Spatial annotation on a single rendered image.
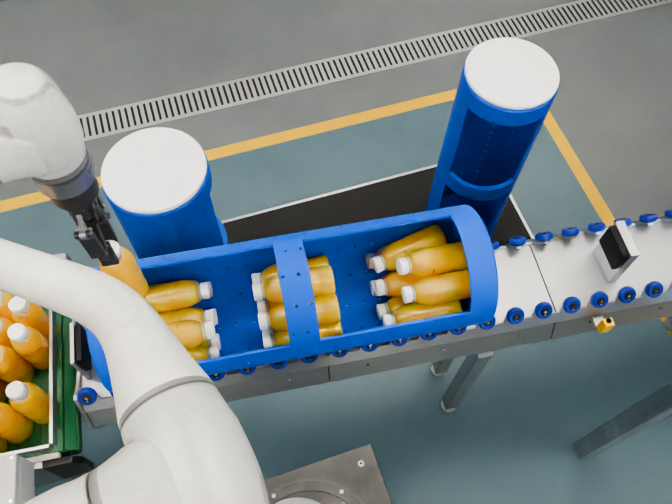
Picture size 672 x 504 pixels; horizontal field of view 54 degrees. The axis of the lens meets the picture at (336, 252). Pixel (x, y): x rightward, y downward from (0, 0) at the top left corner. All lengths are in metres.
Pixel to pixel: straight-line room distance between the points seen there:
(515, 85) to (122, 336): 1.55
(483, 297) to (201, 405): 0.95
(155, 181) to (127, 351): 1.14
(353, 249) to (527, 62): 0.82
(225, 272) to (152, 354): 0.97
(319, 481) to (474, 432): 1.26
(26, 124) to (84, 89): 2.61
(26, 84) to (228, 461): 0.54
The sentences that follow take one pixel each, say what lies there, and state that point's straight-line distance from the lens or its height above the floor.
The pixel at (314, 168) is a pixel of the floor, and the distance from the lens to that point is 3.04.
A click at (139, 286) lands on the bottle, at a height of 1.30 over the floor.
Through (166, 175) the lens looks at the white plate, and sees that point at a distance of 1.81.
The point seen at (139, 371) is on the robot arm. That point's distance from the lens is 0.67.
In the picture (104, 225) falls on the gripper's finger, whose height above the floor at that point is 1.47.
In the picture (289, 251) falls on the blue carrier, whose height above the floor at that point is 1.23.
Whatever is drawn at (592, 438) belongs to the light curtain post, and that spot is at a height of 0.19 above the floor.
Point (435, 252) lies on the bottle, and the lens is 1.52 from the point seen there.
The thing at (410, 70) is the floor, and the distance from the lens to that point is 3.45.
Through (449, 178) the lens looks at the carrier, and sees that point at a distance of 2.33.
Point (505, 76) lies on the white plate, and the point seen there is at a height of 1.04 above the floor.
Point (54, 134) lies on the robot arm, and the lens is 0.94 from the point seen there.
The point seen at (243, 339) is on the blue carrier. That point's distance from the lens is 1.64.
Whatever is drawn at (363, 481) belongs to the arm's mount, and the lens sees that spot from 1.43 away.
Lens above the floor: 2.48
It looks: 62 degrees down
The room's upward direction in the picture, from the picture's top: 2 degrees clockwise
